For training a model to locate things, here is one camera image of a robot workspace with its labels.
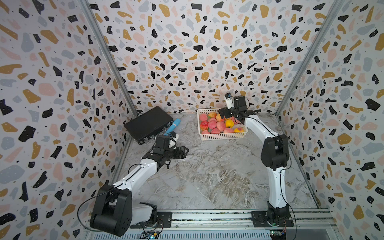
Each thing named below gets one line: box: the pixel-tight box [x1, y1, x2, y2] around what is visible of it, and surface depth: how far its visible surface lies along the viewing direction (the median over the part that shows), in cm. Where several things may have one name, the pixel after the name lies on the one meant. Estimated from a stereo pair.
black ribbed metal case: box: [124, 106, 174, 145], surface depth 111 cm
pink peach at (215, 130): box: [211, 127, 221, 134], surface depth 106 cm
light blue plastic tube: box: [163, 118, 182, 136], surface depth 112 cm
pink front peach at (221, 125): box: [216, 121, 226, 132], surface depth 109 cm
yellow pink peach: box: [234, 127, 245, 133], surface depth 106 cm
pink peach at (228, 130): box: [223, 127, 234, 133], surface depth 108 cm
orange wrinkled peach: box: [208, 112, 217, 119], surface depth 116 cm
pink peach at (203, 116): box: [199, 113, 208, 121], surface depth 115 cm
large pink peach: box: [208, 118, 217, 129], surface depth 107 cm
